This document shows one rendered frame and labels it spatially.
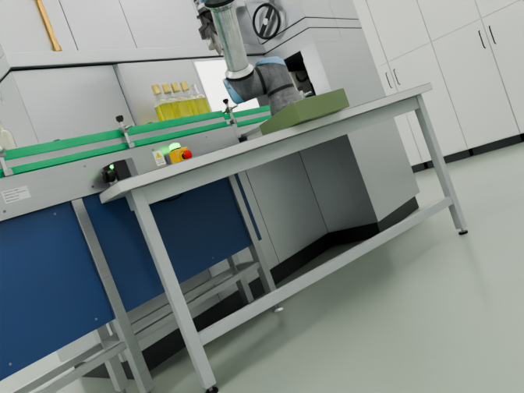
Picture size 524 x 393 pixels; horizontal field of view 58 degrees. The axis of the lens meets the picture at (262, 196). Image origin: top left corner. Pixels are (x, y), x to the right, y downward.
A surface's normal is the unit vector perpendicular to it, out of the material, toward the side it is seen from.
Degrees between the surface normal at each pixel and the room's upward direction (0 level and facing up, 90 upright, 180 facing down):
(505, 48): 90
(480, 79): 90
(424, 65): 90
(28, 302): 90
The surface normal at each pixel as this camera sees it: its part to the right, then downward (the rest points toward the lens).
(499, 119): -0.61, 0.26
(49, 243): 0.71, -0.23
